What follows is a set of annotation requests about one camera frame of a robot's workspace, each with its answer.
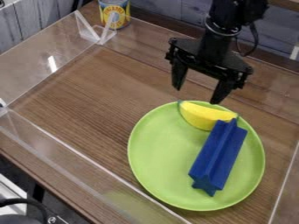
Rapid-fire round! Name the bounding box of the yellow banana-shaped sponge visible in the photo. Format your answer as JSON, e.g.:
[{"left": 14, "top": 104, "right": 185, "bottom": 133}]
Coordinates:
[{"left": 178, "top": 101, "right": 239, "bottom": 130}]

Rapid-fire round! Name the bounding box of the clear acrylic enclosure wall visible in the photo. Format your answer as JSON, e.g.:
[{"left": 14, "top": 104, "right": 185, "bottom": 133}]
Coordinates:
[{"left": 0, "top": 5, "right": 299, "bottom": 224}]

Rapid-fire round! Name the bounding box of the black metal equipment corner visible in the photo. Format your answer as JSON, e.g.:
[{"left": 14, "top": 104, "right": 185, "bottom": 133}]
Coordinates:
[{"left": 47, "top": 215, "right": 70, "bottom": 224}]

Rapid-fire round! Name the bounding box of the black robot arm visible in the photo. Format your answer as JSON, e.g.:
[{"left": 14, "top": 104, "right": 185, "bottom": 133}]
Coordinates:
[{"left": 165, "top": 0, "right": 269, "bottom": 104}]

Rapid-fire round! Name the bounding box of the black cable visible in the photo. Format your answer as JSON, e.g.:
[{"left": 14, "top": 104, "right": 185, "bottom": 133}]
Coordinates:
[{"left": 0, "top": 198, "right": 51, "bottom": 224}]

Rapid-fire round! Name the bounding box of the blue star-shaped block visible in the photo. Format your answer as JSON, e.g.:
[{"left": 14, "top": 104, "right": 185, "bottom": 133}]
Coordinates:
[{"left": 189, "top": 118, "right": 249, "bottom": 197}]

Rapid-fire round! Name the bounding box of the green plate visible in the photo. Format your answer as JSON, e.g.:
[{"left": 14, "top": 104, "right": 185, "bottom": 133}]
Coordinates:
[{"left": 127, "top": 102, "right": 266, "bottom": 211}]

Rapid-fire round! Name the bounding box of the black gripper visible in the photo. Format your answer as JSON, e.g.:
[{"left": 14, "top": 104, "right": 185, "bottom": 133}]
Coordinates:
[{"left": 165, "top": 38, "right": 254, "bottom": 104}]

